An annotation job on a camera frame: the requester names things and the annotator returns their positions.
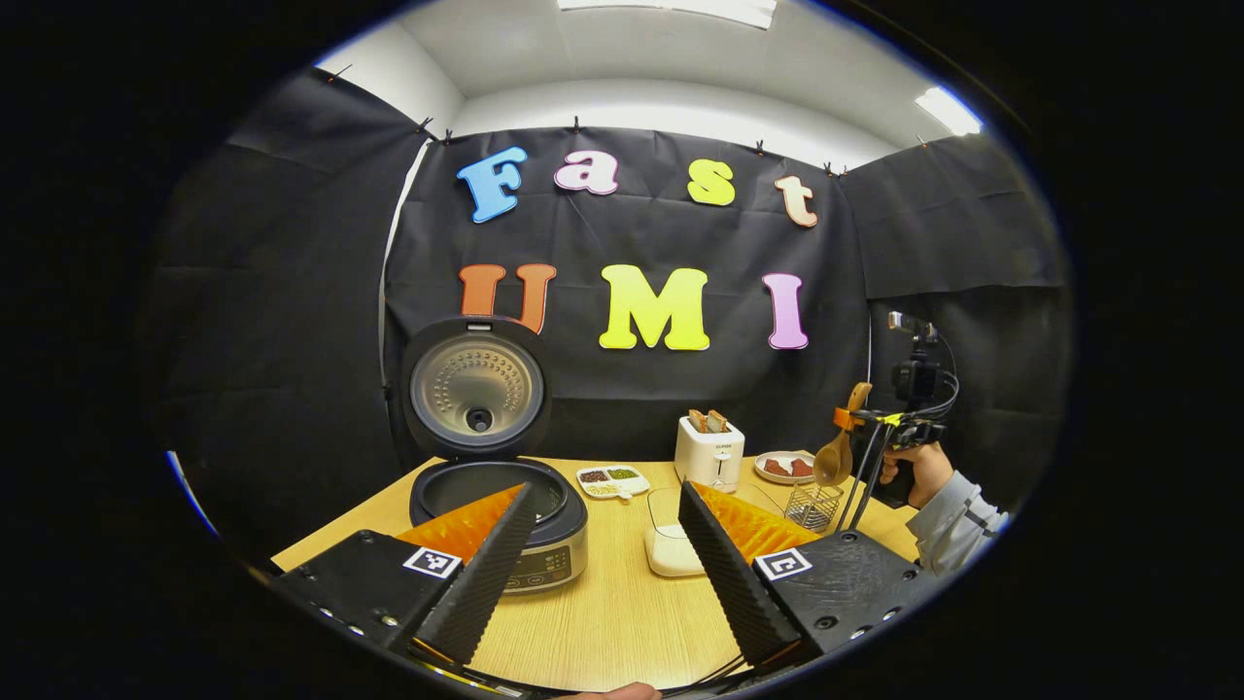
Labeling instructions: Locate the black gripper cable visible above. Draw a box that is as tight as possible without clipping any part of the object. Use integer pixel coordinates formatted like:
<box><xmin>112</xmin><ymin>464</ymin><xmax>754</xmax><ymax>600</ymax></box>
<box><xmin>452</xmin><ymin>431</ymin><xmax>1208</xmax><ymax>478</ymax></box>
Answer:
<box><xmin>836</xmin><ymin>423</ymin><xmax>890</xmax><ymax>533</ymax></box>

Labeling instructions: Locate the small ceiling light panel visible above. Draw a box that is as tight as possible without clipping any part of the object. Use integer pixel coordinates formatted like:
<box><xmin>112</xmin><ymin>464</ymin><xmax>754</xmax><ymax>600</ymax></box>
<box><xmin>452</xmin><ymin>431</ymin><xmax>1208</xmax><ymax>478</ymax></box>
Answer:
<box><xmin>914</xmin><ymin>86</ymin><xmax>985</xmax><ymax>137</ymax></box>

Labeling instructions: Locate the white toaster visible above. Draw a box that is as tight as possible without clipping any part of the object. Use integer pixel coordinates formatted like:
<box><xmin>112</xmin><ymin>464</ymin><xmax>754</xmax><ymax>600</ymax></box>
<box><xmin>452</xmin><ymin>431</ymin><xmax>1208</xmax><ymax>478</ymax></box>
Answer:
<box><xmin>674</xmin><ymin>413</ymin><xmax>746</xmax><ymax>494</ymax></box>

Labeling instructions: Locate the wooden spoon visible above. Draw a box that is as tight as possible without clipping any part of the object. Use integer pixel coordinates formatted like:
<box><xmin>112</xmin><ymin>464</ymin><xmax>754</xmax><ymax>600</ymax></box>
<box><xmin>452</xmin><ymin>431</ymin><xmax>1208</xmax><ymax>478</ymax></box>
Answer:
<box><xmin>813</xmin><ymin>381</ymin><xmax>874</xmax><ymax>487</ymax></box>

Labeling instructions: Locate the black backdrop cloth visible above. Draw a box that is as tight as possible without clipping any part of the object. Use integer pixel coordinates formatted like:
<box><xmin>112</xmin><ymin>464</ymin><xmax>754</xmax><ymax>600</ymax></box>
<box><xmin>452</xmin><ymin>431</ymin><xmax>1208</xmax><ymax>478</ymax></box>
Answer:
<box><xmin>146</xmin><ymin>68</ymin><xmax>1075</xmax><ymax>565</ymax></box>

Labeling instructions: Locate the metal wire chopstick holder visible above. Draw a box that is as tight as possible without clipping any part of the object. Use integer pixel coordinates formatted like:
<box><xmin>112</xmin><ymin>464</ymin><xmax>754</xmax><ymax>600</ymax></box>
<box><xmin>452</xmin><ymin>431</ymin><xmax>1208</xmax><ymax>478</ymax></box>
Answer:
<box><xmin>783</xmin><ymin>483</ymin><xmax>845</xmax><ymax>533</ymax></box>

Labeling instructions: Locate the white divided condiment tray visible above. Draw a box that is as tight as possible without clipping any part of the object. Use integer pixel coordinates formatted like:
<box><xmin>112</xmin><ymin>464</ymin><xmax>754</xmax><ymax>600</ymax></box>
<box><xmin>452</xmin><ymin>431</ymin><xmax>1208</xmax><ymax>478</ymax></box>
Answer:
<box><xmin>575</xmin><ymin>465</ymin><xmax>650</xmax><ymax>501</ymax></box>

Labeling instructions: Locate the large ceiling light panel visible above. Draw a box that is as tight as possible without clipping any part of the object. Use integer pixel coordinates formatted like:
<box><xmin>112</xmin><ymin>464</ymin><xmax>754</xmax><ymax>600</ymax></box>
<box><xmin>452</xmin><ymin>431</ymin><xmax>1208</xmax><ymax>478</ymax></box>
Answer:
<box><xmin>556</xmin><ymin>0</ymin><xmax>778</xmax><ymax>30</ymax></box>

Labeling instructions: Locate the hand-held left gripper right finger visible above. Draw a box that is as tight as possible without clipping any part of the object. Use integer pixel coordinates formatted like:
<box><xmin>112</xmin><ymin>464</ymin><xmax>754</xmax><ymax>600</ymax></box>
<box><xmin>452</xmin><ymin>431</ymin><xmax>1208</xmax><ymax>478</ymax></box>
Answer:
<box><xmin>677</xmin><ymin>480</ymin><xmax>949</xmax><ymax>672</ymax></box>

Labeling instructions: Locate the clear container of white rice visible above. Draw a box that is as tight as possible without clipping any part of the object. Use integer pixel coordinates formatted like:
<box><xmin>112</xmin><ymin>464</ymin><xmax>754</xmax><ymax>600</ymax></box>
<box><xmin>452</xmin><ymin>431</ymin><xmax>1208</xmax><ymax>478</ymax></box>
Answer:
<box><xmin>644</xmin><ymin>486</ymin><xmax>706</xmax><ymax>578</ymax></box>

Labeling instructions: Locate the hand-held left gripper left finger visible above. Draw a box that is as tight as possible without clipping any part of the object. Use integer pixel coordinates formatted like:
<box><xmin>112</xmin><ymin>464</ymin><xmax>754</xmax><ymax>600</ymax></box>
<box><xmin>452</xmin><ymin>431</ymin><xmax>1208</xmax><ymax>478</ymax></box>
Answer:
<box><xmin>270</xmin><ymin>483</ymin><xmax>538</xmax><ymax>672</ymax></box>

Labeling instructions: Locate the white round plate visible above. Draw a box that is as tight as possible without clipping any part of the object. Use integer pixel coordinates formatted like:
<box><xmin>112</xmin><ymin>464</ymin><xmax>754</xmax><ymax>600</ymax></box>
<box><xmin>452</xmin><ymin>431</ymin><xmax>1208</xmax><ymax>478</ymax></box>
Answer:
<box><xmin>754</xmin><ymin>450</ymin><xmax>817</xmax><ymax>485</ymax></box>

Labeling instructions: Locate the dark grey rice cooker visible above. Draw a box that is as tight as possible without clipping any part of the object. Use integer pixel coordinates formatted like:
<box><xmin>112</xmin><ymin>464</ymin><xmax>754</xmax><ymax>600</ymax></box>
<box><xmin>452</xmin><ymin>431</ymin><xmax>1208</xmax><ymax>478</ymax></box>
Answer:
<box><xmin>398</xmin><ymin>316</ymin><xmax>590</xmax><ymax>595</ymax></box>

